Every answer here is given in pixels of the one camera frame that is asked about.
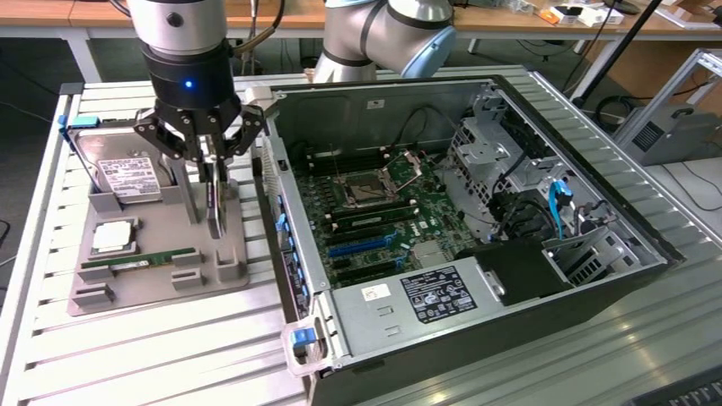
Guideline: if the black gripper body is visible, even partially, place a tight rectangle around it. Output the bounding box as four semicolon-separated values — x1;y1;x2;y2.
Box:
140;41;243;140

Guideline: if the graphics card with metal bracket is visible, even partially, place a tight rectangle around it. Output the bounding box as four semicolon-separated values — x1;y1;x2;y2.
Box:
200;137;232;240

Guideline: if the silver hard disk drive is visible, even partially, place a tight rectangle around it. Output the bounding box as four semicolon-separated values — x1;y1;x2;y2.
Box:
72;126;175;204

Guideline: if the blue disk caddy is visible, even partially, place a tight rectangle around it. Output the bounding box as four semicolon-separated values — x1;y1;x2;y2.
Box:
57;113;168;187

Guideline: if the black RAM slot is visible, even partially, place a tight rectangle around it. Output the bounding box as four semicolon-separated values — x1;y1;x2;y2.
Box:
308;151;388;166
309;161;392;177
307;145;385;161
309;156;389;171
321;197;407;216
325;206;412;224
324;201;411;220

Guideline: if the green motherboard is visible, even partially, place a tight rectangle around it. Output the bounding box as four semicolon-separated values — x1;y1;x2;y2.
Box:
292;147;486;289

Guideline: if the grey parts rack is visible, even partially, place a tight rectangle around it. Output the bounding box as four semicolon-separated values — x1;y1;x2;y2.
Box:
66;142;252;317

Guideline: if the CPU socket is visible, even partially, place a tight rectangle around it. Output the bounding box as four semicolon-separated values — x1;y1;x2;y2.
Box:
336;171;396;209

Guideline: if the silver CPU chip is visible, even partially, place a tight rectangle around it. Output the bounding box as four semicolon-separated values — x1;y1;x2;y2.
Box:
92;222;136;250

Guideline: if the metal socket cover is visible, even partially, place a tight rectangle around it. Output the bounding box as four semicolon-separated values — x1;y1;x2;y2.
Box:
380;151;425;192

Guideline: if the green RAM stick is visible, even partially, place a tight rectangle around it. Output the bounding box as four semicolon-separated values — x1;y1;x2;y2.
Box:
329;209;416;232
81;250;199;271

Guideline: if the blue expansion slot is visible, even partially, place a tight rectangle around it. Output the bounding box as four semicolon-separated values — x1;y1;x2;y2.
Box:
327;237;391;258

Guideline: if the silver drive cage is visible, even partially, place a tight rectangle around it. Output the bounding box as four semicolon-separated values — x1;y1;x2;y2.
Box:
444;116;566;221

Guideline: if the silver chipset heatsink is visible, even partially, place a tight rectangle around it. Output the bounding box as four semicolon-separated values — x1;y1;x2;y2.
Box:
411;243;450;266

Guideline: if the blue case latch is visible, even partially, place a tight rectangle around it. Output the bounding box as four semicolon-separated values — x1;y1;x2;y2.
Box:
287;327;315;352

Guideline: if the silver power supply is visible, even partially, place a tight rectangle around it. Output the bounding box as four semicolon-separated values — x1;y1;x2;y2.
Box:
329;255;503;360

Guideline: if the black plastic shroud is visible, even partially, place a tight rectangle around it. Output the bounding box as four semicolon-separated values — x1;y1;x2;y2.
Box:
455;239;574;308

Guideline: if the orange white box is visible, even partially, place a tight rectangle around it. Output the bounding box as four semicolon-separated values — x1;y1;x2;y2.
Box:
538;4;583;26

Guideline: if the black open PC case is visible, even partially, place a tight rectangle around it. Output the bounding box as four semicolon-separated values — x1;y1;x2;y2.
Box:
243;74;687;406

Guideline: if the perforated silver disk bay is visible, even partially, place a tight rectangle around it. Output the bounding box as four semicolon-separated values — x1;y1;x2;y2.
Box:
540;226;660;289

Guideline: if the black tripod pole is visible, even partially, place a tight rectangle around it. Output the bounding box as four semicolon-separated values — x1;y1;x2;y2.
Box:
570;0;664;107

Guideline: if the wooden block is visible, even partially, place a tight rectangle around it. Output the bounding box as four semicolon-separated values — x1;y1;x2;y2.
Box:
674;0;722;20

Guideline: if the black keyboard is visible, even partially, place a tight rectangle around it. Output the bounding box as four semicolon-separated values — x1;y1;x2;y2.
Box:
628;374;722;406

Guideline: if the black looped wire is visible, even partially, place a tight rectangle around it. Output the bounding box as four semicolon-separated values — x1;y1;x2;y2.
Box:
393;105;459;145

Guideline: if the blue data wire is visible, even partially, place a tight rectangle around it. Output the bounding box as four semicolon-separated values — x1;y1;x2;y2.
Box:
544;179;574;241

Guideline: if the grey box with handle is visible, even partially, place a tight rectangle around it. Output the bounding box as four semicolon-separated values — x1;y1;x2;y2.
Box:
614;101;722;166

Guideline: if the aluminium profile frame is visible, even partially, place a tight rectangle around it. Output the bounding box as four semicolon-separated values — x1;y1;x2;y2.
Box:
611;48;722;140

